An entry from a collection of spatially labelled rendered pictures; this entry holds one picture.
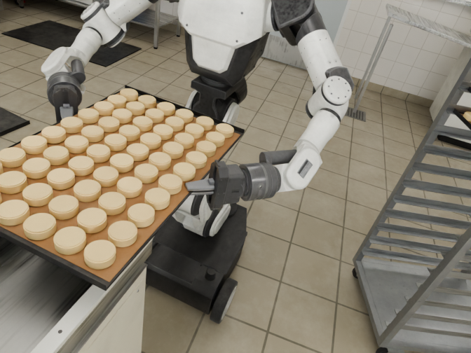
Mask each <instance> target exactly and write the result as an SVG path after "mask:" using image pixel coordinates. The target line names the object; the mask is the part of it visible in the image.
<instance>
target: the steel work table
mask: <svg viewBox="0 0 471 353"><path fill-rule="evenodd" d="M56 1H63V2H65V3H68V4H72V5H75V6H79V7H82V8H87V7H89V5H88V4H84V3H81V2H78V1H74V0H56ZM18 2H19V6H20V8H24V1H23V0H18ZM160 9H161V0H158V1H157V2H156V10H155V11H153V10H150V9H146V10H145V11H143V12H142V13H140V14H139V15H138V16H137V17H135V18H134V19H132V20H131V21H130V22H134V23H136V24H139V25H143V26H146V27H150V28H153V29H154V38H153V48H154V49H158V33H159V28H160V27H163V26H165V25H167V24H170V23H171V22H174V21H176V20H177V37H180V32H181V23H180V21H179V16H178V18H177V17H174V16H171V15H167V14H164V13H160Z"/></svg>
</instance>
